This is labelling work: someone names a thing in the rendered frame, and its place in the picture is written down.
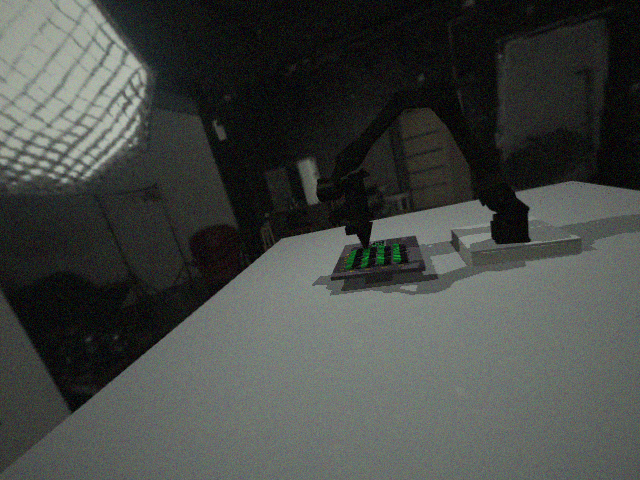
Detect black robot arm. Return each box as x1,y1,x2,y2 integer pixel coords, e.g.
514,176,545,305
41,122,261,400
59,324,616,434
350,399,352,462
316,78,531,244

